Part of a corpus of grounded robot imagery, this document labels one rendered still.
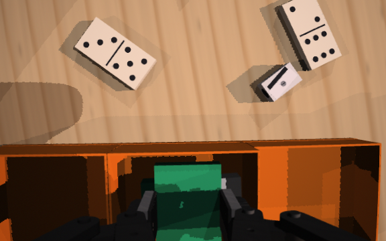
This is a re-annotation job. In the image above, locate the white domino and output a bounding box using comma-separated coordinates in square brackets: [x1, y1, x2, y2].
[279, 0, 342, 71]
[75, 17, 157, 90]

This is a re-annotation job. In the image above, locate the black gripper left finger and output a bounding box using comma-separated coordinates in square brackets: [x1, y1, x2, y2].
[32, 191, 157, 241]

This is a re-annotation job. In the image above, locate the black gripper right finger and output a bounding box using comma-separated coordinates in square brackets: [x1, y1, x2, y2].
[220, 189, 369, 241]

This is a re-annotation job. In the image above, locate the orange rack of three bins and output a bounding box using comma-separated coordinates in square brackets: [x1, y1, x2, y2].
[0, 138, 381, 241]

